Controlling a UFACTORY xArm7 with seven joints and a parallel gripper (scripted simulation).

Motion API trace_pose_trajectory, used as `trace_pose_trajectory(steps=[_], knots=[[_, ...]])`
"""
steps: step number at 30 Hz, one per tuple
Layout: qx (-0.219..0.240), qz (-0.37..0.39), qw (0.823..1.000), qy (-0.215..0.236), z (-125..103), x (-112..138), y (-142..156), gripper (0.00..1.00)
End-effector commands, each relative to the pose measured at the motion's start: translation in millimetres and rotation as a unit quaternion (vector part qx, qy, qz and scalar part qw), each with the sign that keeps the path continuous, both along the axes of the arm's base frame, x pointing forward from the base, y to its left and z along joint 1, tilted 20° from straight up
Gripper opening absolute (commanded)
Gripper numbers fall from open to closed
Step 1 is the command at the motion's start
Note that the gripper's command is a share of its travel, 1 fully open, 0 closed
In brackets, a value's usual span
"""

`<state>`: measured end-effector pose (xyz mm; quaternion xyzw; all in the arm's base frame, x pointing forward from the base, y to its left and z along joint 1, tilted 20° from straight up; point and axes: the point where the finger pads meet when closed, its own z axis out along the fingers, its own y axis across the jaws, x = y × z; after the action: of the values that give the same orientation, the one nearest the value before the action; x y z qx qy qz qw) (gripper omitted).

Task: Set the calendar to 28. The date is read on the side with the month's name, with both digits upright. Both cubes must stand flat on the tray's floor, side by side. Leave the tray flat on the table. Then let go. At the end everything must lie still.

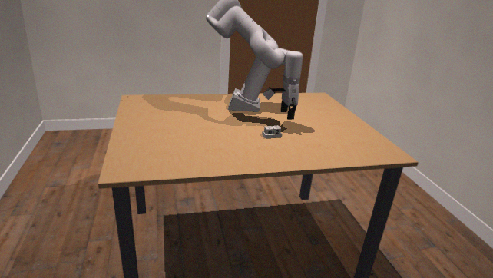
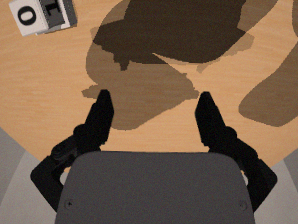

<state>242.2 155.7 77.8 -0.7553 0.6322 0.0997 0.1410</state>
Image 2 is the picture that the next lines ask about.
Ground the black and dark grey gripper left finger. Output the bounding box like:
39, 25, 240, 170
30, 89, 114, 212

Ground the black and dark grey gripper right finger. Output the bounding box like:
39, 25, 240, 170
195, 91, 278, 213

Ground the white calendar cube with black digits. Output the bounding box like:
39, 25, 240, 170
8, 0, 65, 37

